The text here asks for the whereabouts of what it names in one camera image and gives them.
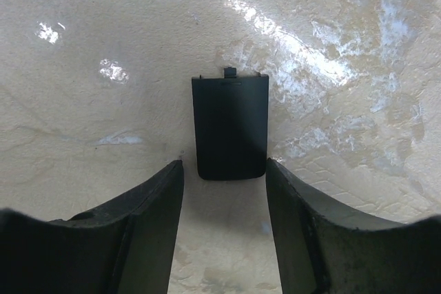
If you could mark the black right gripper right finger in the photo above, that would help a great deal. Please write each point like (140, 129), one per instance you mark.
(325, 246)

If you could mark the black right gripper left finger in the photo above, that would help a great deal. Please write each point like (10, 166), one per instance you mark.
(125, 245)

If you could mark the black battery cover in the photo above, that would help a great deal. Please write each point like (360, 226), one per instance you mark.
(231, 125)

